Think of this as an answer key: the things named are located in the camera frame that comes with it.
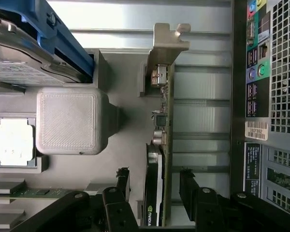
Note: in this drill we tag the green graphics card with bracket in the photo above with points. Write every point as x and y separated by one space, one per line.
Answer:
163 135

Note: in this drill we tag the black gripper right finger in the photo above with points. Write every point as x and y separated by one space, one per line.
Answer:
207 207

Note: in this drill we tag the green RAM stick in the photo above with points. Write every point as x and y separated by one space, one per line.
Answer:
26 192

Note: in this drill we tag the silver CPU chip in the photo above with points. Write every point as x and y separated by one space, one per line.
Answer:
12 142

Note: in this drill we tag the computer tower rear panel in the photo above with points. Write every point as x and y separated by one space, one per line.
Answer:
268 104

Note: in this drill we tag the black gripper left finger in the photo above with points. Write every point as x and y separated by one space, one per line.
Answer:
116 205

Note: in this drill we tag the hard disk in blue carrier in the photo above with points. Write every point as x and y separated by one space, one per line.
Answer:
36 41

